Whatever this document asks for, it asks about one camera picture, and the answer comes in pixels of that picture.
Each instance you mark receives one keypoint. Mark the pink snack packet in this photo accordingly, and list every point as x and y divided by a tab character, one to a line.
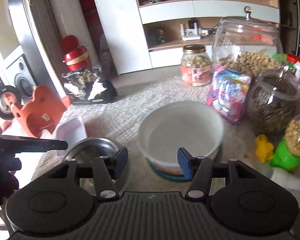
227	95

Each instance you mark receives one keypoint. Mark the snack jar with orange label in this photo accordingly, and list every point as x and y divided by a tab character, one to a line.
196	67

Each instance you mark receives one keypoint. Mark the white flashlight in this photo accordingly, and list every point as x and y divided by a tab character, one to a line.
285	178

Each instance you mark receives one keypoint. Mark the stainless steel bowl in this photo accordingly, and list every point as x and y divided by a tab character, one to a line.
90	147

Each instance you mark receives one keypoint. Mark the yellow duck toy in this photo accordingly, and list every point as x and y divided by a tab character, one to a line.
263	148

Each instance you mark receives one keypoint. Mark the orange bear-shaped chair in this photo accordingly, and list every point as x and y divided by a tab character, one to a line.
45	110

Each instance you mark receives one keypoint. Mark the white and wood cabinet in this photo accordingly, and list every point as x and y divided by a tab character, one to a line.
165	12

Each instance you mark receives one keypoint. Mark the white router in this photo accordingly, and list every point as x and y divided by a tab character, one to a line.
190	36

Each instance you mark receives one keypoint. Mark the green gumball dispenser toy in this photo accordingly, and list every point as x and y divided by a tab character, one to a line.
287	155

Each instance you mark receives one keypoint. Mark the glass jar of seeds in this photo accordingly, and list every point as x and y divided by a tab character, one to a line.
272	105

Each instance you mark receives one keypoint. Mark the black snack bag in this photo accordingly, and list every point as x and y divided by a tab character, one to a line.
85	87

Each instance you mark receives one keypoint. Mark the large plain white bowl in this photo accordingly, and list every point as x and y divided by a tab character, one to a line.
180	130

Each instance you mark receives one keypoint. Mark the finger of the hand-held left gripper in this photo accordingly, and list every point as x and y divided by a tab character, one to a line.
40	145

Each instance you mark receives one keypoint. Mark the white lace tablecloth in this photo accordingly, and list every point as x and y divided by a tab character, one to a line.
130	105

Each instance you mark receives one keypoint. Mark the red foil tray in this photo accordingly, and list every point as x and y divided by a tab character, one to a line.
70	132

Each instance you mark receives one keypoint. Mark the large glass jar with lid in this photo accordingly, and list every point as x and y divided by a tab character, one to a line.
245	42

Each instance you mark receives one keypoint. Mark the black round pan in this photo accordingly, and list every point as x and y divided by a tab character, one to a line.
5	102

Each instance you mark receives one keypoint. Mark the red round-lidded container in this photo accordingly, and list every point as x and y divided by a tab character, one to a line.
76	57

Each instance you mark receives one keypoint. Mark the blue enamel bowl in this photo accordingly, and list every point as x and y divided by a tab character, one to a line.
165	178

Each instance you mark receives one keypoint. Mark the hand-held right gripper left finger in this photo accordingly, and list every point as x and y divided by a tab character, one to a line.
121	163

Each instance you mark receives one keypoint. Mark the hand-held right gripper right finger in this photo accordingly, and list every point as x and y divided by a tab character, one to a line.
183	163

